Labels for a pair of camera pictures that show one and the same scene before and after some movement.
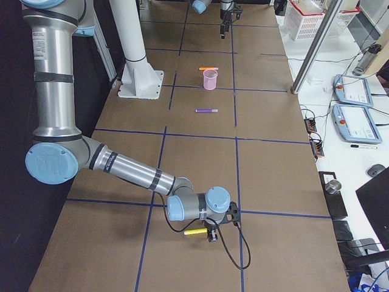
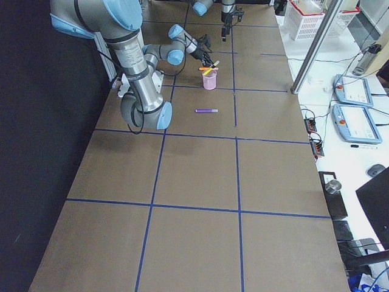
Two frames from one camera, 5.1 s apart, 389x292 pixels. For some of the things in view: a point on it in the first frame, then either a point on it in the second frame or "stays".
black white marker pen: x=364 y=147 stays
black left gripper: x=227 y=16 stays
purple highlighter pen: x=206 y=110 stays
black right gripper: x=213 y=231 → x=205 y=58
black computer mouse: x=375 y=170 stays
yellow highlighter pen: x=195 y=231 → x=210 y=69
